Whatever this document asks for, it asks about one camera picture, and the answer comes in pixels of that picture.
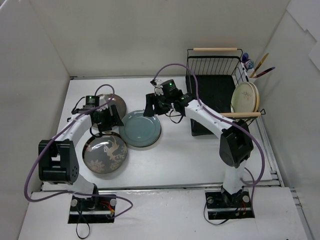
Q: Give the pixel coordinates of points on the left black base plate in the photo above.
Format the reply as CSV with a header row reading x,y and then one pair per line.
x,y
92,210

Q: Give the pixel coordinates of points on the pale green plate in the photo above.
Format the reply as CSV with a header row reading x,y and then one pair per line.
x,y
243,99

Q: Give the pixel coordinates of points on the black wire dish rack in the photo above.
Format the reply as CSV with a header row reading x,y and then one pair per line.
x,y
216,74

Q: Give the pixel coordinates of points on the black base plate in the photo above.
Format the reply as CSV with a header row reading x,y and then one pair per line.
x,y
218,209
92,210

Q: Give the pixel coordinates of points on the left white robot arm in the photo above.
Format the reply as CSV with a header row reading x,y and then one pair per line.
x,y
57,160

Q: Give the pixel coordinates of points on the brown speckled plate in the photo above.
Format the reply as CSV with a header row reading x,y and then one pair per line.
x,y
116,100

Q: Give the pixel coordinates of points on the white utensil holder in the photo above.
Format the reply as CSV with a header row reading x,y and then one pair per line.
x,y
248,74

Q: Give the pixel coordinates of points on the cream and yellow plate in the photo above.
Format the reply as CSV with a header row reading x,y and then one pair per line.
x,y
257,97

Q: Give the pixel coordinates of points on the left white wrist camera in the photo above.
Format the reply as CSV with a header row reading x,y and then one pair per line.
x,y
104,102

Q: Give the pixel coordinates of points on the purple utensil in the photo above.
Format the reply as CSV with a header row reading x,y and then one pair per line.
x,y
264,72

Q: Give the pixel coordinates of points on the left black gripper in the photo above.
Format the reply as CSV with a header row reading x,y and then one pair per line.
x,y
107,117

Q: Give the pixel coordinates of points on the black striped plate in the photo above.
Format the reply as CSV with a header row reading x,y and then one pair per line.
x,y
101,134

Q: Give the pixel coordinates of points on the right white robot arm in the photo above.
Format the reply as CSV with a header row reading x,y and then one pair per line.
x,y
234,145

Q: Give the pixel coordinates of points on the blue-grey ceramic plate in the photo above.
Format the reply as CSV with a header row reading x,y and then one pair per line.
x,y
138,130

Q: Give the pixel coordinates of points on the blue patterned utensil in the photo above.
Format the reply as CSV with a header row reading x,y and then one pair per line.
x,y
247,62

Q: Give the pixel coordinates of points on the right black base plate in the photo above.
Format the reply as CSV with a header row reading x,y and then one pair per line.
x,y
218,209

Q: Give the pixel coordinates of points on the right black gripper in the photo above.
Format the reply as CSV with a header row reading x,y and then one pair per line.
x,y
155,105

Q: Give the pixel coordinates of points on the grey reindeer plate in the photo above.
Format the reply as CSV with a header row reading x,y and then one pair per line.
x,y
105,154

